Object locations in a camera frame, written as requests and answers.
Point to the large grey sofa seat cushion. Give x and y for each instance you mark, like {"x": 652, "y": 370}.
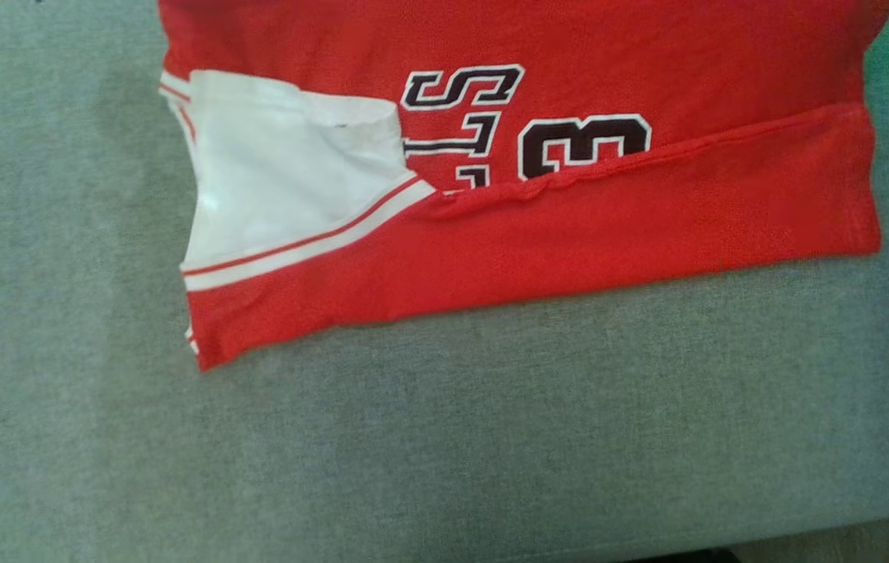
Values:
{"x": 413, "y": 438}

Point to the red and white jersey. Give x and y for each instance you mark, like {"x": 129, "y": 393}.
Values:
{"x": 569, "y": 234}

